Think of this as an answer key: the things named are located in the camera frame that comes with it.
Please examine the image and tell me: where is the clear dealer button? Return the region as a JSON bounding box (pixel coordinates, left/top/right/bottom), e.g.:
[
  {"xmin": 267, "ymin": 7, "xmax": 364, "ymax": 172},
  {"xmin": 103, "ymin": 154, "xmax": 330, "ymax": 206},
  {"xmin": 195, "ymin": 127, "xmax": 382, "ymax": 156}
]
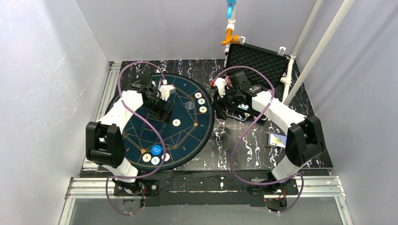
[{"xmin": 184, "ymin": 100, "xmax": 195, "ymax": 111}]

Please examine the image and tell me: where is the blue small blind button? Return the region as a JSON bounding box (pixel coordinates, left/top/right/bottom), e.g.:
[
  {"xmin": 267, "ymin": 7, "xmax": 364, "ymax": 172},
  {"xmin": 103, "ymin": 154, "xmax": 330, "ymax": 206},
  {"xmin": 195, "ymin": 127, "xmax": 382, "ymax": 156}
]
[{"xmin": 151, "ymin": 145, "xmax": 162, "ymax": 156}]

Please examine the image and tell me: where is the red white poker chip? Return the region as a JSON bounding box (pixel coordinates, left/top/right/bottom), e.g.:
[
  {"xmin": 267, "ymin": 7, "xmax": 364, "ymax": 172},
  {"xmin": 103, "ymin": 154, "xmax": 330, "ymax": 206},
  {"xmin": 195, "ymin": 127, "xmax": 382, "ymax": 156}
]
[{"xmin": 161, "ymin": 153, "xmax": 171, "ymax": 162}]

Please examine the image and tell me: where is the light blue poker chip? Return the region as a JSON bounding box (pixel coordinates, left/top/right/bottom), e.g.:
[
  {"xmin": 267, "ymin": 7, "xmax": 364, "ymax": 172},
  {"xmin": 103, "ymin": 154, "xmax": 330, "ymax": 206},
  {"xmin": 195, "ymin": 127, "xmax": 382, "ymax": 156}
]
[{"xmin": 151, "ymin": 156, "xmax": 161, "ymax": 165}]

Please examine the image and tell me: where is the playing card deck box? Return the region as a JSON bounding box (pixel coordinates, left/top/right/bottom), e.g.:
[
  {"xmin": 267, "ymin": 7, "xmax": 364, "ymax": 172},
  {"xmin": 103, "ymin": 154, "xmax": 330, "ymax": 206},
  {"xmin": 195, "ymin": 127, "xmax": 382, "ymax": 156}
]
[{"xmin": 267, "ymin": 132, "xmax": 287, "ymax": 149}]

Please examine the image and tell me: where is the orange poker chip stack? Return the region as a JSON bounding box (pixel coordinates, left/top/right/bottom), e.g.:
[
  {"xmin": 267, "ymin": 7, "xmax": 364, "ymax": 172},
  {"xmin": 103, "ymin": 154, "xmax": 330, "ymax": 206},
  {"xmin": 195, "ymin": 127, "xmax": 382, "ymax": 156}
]
[{"xmin": 172, "ymin": 119, "xmax": 181, "ymax": 127}]

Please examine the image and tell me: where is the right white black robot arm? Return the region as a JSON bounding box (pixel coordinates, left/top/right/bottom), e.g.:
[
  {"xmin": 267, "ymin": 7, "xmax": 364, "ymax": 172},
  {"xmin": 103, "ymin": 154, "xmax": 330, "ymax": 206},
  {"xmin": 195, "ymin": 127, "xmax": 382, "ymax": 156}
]
[{"xmin": 211, "ymin": 72, "xmax": 327, "ymax": 186}]

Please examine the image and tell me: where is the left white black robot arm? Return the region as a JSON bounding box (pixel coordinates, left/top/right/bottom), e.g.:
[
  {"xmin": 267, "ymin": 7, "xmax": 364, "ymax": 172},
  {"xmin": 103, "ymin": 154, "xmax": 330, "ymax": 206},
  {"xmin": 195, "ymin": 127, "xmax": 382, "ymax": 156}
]
[{"xmin": 85, "ymin": 75, "xmax": 175, "ymax": 184}]

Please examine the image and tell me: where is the round dark blue poker mat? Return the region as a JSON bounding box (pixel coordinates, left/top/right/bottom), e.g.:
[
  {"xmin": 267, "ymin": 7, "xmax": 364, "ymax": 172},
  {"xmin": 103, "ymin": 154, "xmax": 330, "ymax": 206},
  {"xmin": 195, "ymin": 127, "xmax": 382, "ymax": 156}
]
[{"xmin": 122, "ymin": 74, "xmax": 215, "ymax": 171}]

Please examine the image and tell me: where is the black poker chip case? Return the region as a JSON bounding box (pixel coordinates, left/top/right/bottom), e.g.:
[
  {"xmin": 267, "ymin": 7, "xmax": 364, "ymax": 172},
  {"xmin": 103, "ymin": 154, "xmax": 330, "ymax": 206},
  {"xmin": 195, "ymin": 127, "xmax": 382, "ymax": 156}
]
[{"xmin": 214, "ymin": 42, "xmax": 291, "ymax": 123}]

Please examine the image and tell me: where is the orange pipe clamp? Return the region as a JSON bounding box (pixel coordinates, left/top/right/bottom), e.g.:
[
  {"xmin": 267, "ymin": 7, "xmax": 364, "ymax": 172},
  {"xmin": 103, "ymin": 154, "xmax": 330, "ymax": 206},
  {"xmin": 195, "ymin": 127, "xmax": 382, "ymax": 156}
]
[{"xmin": 222, "ymin": 28, "xmax": 240, "ymax": 45}]

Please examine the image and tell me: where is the chrome case handle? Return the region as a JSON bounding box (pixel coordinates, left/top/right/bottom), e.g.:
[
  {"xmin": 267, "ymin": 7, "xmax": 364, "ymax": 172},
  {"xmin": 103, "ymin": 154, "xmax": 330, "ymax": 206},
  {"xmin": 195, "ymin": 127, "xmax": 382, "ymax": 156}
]
[{"xmin": 226, "ymin": 111, "xmax": 250, "ymax": 122}]

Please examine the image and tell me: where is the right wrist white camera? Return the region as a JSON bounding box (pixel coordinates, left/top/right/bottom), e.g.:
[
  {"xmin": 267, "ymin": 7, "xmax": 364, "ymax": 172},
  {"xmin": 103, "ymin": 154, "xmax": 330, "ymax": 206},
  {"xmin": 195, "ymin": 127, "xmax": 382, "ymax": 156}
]
[{"xmin": 214, "ymin": 77, "xmax": 227, "ymax": 98}]

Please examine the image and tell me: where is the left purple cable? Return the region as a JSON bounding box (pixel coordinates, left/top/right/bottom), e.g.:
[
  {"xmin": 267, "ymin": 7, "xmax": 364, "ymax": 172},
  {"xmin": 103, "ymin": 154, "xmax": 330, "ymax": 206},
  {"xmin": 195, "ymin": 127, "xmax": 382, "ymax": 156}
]
[{"xmin": 106, "ymin": 61, "xmax": 167, "ymax": 216}]

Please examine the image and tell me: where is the purple cable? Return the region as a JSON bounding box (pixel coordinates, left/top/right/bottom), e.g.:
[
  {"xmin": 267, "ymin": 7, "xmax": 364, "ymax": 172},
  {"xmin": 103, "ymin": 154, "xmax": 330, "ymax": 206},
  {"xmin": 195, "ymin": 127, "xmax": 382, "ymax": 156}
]
[
  {"xmin": 106, "ymin": 61, "xmax": 167, "ymax": 216},
  {"xmin": 214, "ymin": 66, "xmax": 305, "ymax": 215}
]

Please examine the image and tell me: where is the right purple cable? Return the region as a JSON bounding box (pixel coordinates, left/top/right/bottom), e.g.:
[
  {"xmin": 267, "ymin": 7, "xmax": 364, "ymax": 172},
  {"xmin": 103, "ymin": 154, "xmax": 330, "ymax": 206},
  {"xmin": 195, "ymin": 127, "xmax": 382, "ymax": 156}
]
[{"xmin": 214, "ymin": 66, "xmax": 305, "ymax": 215}]

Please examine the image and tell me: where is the white pvc pipe frame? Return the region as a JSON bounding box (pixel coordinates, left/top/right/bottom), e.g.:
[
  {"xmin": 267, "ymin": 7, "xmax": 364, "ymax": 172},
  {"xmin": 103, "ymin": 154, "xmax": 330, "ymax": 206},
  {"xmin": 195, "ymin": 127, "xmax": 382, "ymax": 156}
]
[{"xmin": 281, "ymin": 0, "xmax": 354, "ymax": 106}]

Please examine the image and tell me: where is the aluminium rail left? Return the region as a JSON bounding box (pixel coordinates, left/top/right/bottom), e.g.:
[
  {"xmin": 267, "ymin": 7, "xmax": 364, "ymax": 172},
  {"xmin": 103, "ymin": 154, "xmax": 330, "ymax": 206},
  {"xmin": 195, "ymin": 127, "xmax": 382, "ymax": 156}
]
[{"xmin": 83, "ymin": 61, "xmax": 122, "ymax": 170}]

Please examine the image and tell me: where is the aluminium rail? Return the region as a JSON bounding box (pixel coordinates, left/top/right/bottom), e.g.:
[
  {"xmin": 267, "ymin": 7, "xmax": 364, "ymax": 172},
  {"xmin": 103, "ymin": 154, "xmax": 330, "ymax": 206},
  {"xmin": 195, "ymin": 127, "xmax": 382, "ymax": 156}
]
[
  {"xmin": 59, "ymin": 174, "xmax": 352, "ymax": 225},
  {"xmin": 83, "ymin": 61, "xmax": 122, "ymax": 170}
]

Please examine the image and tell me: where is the aluminium rail front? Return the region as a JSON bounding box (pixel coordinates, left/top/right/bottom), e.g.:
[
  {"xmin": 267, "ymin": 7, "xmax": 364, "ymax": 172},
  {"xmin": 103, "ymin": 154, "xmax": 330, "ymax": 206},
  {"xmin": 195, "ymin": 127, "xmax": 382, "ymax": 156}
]
[{"xmin": 59, "ymin": 174, "xmax": 352, "ymax": 225}]

